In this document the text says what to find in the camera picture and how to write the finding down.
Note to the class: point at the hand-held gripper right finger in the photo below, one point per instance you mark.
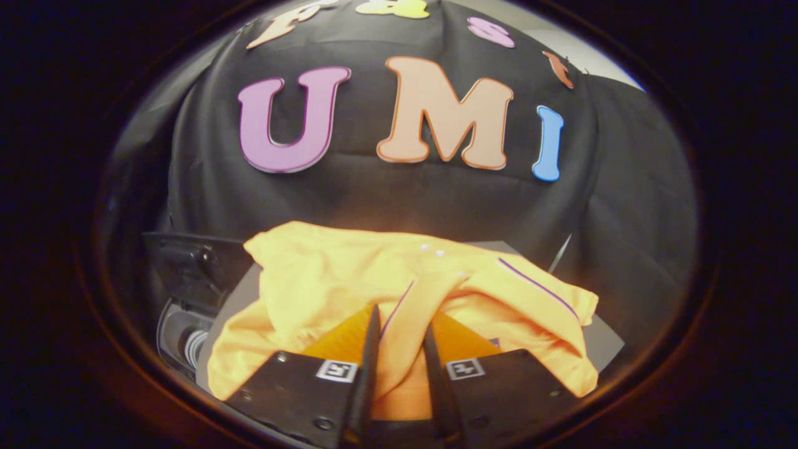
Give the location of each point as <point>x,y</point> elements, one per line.
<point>499,393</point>

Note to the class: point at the orange clothes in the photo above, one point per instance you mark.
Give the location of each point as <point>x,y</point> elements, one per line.
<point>324,280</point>

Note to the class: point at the white cabinet with grey frame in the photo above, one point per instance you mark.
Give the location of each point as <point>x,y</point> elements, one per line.
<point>605,340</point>

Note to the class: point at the black backdrop cloth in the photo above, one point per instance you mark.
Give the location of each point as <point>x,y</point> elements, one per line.
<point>386,199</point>

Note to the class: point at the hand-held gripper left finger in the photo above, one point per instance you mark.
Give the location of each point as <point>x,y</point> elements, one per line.
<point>305,399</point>

